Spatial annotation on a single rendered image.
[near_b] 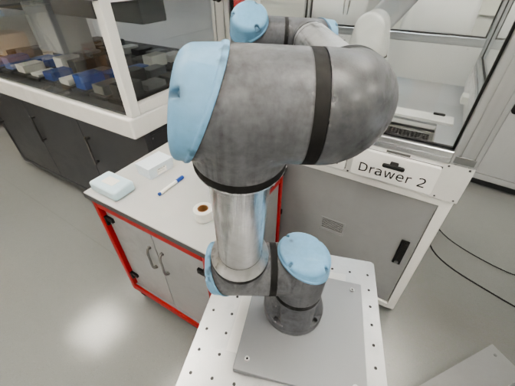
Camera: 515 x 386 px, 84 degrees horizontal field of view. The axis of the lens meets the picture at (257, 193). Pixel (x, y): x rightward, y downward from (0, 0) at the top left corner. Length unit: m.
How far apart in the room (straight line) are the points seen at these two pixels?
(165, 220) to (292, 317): 0.57
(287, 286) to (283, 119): 0.42
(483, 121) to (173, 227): 1.02
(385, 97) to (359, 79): 0.03
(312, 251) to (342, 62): 0.43
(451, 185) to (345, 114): 0.95
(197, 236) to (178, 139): 0.73
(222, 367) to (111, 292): 1.26
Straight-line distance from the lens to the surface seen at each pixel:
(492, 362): 1.87
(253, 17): 0.64
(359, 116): 0.27
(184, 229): 1.01
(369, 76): 0.28
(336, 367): 0.76
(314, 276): 0.59
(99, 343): 1.78
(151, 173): 1.26
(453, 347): 1.85
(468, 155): 1.13
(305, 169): 1.30
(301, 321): 0.73
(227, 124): 0.25
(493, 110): 1.08
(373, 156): 1.14
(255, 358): 0.74
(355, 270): 0.92
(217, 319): 0.80
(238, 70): 0.26
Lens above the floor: 1.46
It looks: 39 degrees down
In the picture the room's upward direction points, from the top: straight up
